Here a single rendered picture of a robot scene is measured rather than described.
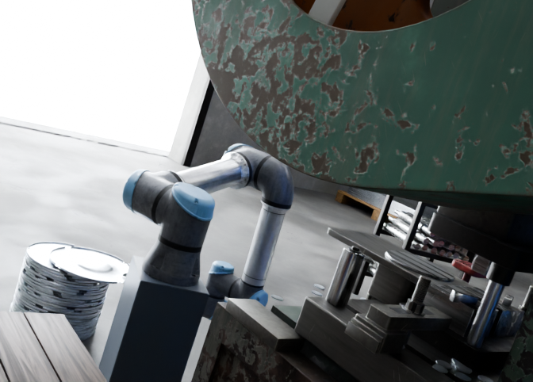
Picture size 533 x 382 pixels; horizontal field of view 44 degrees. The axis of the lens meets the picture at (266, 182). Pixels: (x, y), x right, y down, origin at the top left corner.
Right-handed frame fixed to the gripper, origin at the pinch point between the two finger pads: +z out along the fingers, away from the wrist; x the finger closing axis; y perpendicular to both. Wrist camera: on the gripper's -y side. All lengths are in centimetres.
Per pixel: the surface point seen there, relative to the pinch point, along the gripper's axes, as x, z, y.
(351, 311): -47, -56, 112
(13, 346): -12, 0, 90
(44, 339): -12, -3, 83
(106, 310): 23.6, 8.0, -23.5
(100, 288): 5.1, 6.2, 5.1
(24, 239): 24, 61, -67
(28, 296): 12.0, 25.6, 13.1
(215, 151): 6, 32, -417
